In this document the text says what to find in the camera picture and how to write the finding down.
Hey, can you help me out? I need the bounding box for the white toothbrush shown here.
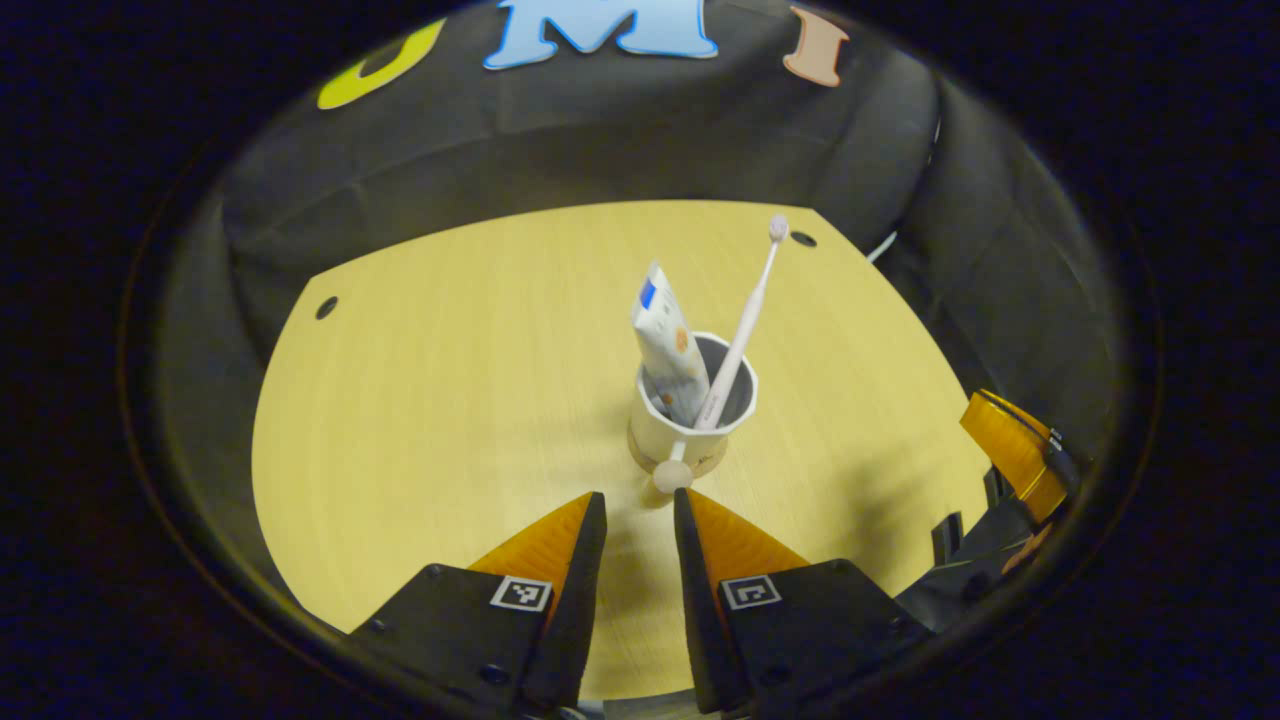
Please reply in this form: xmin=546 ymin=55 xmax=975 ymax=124
xmin=695 ymin=213 xmax=791 ymax=432

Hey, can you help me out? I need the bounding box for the light wooden desktop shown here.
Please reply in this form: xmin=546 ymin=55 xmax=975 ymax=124
xmin=250 ymin=200 xmax=997 ymax=701

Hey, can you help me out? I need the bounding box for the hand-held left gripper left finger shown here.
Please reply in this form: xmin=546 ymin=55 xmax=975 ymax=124
xmin=350 ymin=490 xmax=608 ymax=717

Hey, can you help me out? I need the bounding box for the white toothpaste tube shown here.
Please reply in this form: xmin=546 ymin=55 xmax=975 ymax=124
xmin=630 ymin=262 xmax=712 ymax=427

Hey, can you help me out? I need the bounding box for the black backdrop cloth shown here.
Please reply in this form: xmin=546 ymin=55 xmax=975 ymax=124
xmin=150 ymin=0 xmax=1123 ymax=611

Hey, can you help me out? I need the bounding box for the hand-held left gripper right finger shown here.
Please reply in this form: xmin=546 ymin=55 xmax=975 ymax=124
xmin=673 ymin=487 xmax=937 ymax=717

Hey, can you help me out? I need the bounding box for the white cup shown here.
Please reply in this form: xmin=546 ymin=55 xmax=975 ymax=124
xmin=627 ymin=331 xmax=760 ymax=495

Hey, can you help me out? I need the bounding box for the round cork coaster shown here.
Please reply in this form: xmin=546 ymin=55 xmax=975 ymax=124
xmin=628 ymin=425 xmax=730 ymax=480

